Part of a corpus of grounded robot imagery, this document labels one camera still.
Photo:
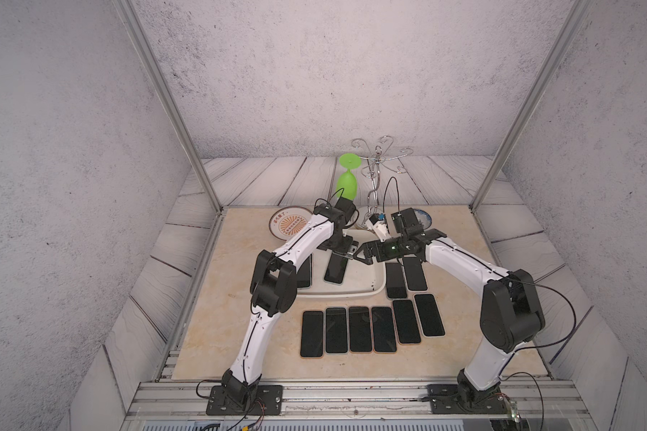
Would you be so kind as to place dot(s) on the pink case phone behind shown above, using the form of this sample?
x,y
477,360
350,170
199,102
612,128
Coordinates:
x,y
360,329

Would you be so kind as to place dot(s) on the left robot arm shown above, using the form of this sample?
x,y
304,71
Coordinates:
x,y
274,288

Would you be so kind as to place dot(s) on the orange patterned round plate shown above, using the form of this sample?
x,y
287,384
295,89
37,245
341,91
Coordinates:
x,y
288,222

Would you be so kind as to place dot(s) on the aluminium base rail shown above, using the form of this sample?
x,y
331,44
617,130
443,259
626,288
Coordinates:
x,y
522,404

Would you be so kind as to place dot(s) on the mint green case phone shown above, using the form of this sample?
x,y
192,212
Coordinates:
x,y
304,275

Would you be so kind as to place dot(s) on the light green case phone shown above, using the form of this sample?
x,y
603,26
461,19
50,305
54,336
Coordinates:
x,y
336,330

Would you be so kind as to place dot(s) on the white plastic storage box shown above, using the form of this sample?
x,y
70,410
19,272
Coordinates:
x,y
359,279

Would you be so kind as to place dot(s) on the green plastic wine glass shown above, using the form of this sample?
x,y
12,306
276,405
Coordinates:
x,y
347,185

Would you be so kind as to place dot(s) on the pale pink case phone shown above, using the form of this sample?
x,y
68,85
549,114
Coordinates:
x,y
406,322

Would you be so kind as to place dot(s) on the blue purple case phone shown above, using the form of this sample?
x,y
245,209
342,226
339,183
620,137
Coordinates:
x,y
429,313

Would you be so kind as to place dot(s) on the grey green case phone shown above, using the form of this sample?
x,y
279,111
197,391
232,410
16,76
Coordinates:
x,y
414,274

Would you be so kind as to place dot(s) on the blue white porcelain bowl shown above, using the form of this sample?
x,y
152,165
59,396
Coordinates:
x,y
423,218

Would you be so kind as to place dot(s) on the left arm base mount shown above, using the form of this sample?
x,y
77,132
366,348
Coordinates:
x,y
259,400

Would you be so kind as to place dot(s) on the pink case phone front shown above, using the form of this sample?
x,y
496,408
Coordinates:
x,y
383,329

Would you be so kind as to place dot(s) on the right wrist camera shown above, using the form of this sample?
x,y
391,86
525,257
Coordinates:
x,y
378,225

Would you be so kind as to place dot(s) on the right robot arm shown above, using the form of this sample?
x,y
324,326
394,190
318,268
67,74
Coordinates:
x,y
511,314

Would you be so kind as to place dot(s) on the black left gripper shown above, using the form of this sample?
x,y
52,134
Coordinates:
x,y
345,249

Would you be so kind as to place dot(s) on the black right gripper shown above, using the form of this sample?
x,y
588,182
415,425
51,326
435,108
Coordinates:
x,y
368,248

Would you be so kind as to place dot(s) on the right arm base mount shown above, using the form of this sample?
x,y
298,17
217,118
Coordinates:
x,y
464,399

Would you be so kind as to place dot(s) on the metal glass rack stand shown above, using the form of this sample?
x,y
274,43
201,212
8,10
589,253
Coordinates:
x,y
375,160

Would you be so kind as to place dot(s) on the black phone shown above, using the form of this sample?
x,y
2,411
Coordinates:
x,y
311,344

